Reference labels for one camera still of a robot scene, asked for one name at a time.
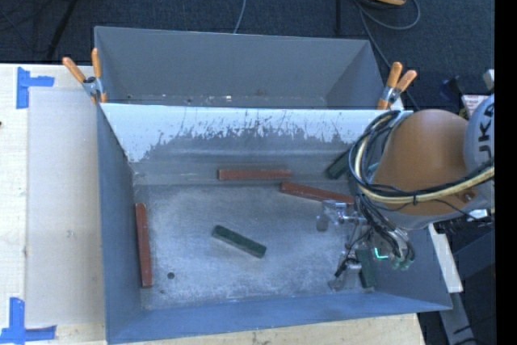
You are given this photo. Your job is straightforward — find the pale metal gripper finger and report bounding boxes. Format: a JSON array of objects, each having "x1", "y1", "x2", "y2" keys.
[
  {"x1": 328, "y1": 258, "x2": 363, "y2": 292},
  {"x1": 316, "y1": 200, "x2": 365, "y2": 233}
]

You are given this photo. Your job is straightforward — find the red-brown flat block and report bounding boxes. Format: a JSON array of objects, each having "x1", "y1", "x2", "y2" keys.
[
  {"x1": 279, "y1": 181, "x2": 356, "y2": 206},
  {"x1": 134, "y1": 202, "x2": 155, "y2": 289},
  {"x1": 217, "y1": 168, "x2": 293, "y2": 182}
]

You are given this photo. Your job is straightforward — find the dark green flat block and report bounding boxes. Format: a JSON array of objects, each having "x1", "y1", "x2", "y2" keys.
[
  {"x1": 211, "y1": 224, "x2": 268, "y2": 259},
  {"x1": 326, "y1": 150, "x2": 353, "y2": 180}
]

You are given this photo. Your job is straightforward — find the grey metal bin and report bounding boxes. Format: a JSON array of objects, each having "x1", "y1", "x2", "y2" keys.
[{"x1": 93, "y1": 26, "x2": 454, "y2": 345}]

